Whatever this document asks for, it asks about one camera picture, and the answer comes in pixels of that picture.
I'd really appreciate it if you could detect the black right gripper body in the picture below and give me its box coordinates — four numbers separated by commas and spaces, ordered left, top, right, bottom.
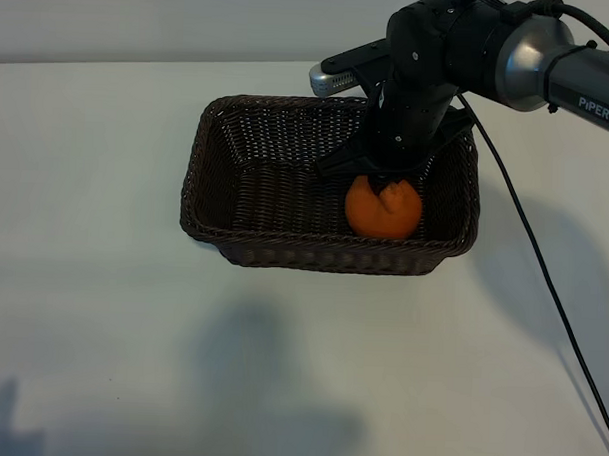
315, 77, 479, 185

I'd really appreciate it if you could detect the wrinkled orange fruit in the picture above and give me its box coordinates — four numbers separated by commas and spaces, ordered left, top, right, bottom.
342, 173, 425, 242

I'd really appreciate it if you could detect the dark brown wicker basket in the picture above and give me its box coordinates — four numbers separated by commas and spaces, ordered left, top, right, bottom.
175, 91, 486, 279

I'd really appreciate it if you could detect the black right camera mount bracket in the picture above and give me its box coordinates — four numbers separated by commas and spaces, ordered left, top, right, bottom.
321, 36, 395, 100

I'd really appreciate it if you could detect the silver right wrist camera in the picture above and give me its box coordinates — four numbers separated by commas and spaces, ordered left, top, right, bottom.
307, 62, 366, 100

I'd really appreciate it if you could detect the thin black hanging cable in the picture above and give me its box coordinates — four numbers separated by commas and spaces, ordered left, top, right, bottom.
444, 92, 609, 450

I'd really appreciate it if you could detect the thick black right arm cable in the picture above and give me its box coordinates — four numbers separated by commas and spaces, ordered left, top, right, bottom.
469, 0, 609, 65

